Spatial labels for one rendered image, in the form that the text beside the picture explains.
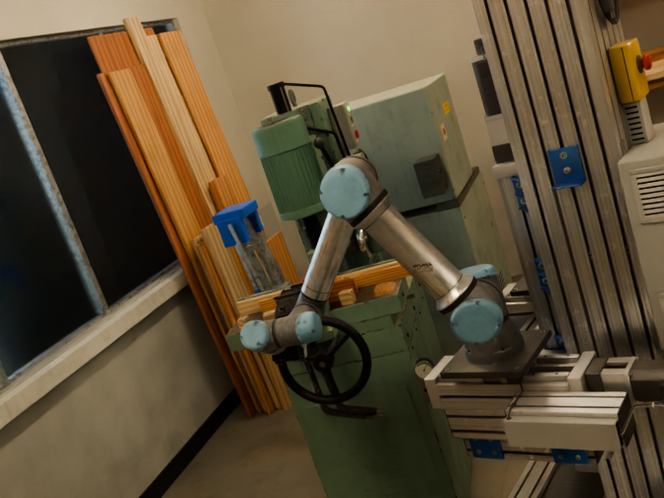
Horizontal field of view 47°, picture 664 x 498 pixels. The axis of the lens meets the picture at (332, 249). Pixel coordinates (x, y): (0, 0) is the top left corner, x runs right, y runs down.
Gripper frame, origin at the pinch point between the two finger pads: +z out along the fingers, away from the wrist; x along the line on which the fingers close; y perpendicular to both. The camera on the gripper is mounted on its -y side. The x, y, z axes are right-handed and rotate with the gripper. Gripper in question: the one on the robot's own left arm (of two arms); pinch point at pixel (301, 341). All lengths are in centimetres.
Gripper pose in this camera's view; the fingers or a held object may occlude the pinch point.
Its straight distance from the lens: 222.8
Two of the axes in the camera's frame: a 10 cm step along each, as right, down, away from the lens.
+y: 1.4, 9.5, -2.7
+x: 9.4, -2.2, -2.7
